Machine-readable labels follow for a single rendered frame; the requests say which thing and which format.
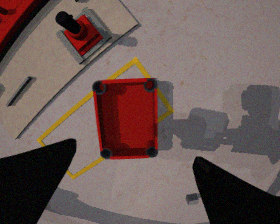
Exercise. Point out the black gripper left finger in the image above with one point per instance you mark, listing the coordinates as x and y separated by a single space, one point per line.
28 180

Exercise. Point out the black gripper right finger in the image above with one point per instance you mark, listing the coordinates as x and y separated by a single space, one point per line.
229 200

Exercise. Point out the yellow rectangular outline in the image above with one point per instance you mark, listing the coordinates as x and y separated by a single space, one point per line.
90 94

